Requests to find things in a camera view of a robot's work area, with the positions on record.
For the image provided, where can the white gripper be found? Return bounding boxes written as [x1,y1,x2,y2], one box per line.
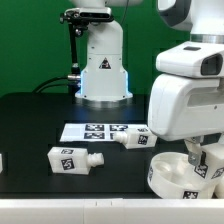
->
[148,74,224,166]

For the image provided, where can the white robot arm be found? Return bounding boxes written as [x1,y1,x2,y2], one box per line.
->
[65,0,224,166]

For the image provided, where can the white marker sheet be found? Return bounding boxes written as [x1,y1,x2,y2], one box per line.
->
[60,123,146,142]

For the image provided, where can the white front wall bar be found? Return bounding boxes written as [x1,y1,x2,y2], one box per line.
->
[0,199,224,224]

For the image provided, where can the black cables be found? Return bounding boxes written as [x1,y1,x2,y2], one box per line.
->
[31,76,73,94]

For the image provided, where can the black camera on stand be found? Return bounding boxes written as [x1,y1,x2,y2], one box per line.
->
[59,8,114,94]

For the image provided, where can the white left wall block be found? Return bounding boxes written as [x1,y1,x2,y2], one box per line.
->
[0,154,3,174]

